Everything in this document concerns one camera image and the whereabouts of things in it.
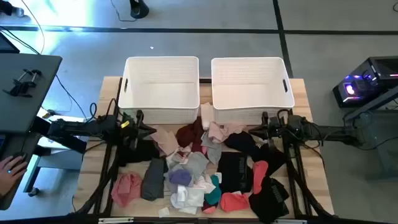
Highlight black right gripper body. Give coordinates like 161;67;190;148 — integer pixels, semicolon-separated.
262;110;289;149

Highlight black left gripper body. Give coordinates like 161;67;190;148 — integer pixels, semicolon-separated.
120;109;147;151

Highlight beige garment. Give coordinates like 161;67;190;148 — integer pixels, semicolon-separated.
150;125;180;157

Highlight light pink garment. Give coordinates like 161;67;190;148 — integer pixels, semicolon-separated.
207;121;247;144

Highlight black Puma shorts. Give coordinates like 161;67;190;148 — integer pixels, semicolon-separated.
216;151;255;194

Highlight dark grey garment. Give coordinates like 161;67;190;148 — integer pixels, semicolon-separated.
141;157;166;202

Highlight purple garment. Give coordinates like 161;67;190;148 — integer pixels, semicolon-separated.
168;169;193;187

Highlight pink sock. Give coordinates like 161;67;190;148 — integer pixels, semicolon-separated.
201;203;218;215

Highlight white perforated plastic basket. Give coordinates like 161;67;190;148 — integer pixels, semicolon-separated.
118;55;200;125
210;57;295;125

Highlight maroon garment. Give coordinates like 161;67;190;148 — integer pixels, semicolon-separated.
175;117;206;153

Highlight white cloth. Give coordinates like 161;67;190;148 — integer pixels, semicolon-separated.
166;147;191;166

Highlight coral sock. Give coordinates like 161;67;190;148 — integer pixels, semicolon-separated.
252;160;269;195
220;191;251;213

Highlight small grey garment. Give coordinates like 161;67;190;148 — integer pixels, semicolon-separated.
200;132;223;166

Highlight maroon sock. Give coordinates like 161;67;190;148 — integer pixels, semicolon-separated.
191;136;208;156

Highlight long white sock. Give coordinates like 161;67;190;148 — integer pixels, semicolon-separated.
200;102;216;131

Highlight light grey garment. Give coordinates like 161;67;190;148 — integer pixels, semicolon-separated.
165;151;210;194

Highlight salmon pink garment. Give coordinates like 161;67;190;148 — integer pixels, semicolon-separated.
111;172;144;208

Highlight teal sock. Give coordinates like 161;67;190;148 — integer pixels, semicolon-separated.
204;174;223;206

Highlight pale pink white garment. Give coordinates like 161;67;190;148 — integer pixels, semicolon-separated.
191;174;217;194

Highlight computer tower with lights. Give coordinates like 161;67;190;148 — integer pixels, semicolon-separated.
332;55;398;108

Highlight grey desk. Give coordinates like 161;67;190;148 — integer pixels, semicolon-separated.
0;53;63;134

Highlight black stand base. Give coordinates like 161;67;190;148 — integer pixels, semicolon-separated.
129;0;150;19

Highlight black clamp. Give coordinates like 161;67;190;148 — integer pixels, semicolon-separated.
2;68;43;98

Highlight person's hand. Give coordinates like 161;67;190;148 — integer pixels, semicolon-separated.
0;154;29;196

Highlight dark monitor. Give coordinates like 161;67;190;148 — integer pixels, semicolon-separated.
0;30;20;54

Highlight white metal bracket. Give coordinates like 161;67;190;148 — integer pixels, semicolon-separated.
98;217;134;224
273;218;308;224

